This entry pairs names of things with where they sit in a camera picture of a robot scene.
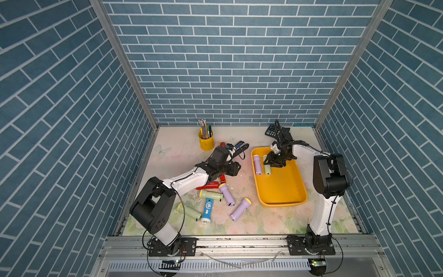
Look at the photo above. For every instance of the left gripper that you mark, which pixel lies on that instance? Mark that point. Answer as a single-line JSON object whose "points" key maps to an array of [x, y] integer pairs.
{"points": [[233, 168]]}

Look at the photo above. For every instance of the blue black stapler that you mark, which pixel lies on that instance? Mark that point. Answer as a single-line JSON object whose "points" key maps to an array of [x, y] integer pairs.
{"points": [[240, 147]]}

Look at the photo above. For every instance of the yellow pen cup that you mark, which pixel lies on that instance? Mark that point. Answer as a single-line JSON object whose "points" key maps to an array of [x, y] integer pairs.
{"points": [[206, 144]]}

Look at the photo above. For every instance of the yellow plastic tray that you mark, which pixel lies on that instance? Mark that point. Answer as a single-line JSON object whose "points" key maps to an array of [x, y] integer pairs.
{"points": [[283, 188]]}

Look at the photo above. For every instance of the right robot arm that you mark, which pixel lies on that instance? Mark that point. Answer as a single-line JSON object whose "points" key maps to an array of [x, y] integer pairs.
{"points": [[330, 181]]}

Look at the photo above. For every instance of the blue white flashlight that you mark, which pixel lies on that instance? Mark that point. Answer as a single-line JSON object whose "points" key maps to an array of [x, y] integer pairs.
{"points": [[206, 217]]}

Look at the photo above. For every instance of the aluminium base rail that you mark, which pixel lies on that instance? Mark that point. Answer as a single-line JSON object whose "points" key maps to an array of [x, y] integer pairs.
{"points": [[349, 255]]}

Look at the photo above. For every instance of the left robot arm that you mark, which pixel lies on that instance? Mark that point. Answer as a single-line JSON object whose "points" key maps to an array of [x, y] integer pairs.
{"points": [[153, 205]]}

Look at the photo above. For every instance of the purple flashlight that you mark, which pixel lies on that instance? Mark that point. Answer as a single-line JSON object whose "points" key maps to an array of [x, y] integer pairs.
{"points": [[244, 205], [227, 194], [257, 165]]}

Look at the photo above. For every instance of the green flashlight yellow button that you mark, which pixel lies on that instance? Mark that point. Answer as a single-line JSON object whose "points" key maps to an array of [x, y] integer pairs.
{"points": [[267, 167]]}

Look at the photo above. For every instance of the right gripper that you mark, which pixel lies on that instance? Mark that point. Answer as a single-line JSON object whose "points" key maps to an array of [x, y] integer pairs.
{"points": [[271, 161]]}

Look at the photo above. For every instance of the green flashlight lower middle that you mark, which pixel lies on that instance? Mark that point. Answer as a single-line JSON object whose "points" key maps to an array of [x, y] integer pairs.
{"points": [[205, 194]]}

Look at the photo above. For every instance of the black calculator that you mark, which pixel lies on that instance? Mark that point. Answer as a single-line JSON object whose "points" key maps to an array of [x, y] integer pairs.
{"points": [[271, 131]]}

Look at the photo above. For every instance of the pens in cup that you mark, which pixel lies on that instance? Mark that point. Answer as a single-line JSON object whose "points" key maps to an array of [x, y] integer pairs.
{"points": [[205, 129]]}

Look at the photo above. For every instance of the red flashlight lying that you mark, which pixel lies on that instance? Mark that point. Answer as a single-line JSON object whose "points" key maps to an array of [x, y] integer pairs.
{"points": [[211, 185]]}

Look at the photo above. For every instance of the green flashlight lower left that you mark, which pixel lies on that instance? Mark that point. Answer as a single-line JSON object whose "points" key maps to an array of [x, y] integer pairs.
{"points": [[189, 212]]}

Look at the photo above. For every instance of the red flashlight white rim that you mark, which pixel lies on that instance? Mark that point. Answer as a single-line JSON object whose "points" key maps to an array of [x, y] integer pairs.
{"points": [[223, 179]]}

